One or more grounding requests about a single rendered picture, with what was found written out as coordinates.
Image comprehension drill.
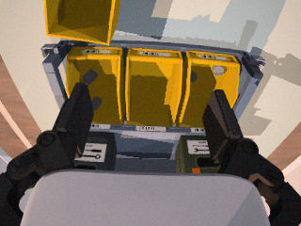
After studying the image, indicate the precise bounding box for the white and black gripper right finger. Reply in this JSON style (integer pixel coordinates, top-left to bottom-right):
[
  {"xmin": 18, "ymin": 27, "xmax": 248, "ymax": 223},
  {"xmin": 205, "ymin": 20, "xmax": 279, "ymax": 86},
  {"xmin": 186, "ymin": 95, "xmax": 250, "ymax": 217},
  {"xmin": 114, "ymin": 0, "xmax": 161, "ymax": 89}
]
[{"xmin": 202, "ymin": 89, "xmax": 301, "ymax": 226}]

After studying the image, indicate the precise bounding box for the dark grey block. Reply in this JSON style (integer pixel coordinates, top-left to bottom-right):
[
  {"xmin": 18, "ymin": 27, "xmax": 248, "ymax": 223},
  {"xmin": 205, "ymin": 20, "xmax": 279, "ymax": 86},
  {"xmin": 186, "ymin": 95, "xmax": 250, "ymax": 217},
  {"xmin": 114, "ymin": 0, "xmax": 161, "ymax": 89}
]
[
  {"xmin": 82, "ymin": 69, "xmax": 98, "ymax": 85},
  {"xmin": 91, "ymin": 96, "xmax": 103, "ymax": 110}
]

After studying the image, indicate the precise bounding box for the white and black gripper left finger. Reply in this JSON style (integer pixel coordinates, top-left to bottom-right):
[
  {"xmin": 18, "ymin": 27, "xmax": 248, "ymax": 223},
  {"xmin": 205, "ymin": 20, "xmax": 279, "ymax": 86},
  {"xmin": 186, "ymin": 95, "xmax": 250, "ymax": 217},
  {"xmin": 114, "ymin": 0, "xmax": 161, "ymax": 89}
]
[{"xmin": 0, "ymin": 83, "xmax": 94, "ymax": 226}]

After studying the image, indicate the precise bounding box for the dark grey tool case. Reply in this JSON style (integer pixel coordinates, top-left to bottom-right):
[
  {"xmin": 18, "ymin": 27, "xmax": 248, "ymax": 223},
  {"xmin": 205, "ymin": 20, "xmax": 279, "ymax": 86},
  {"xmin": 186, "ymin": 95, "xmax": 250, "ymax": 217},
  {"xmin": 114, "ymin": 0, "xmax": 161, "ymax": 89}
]
[{"xmin": 72, "ymin": 131, "xmax": 117, "ymax": 171}]

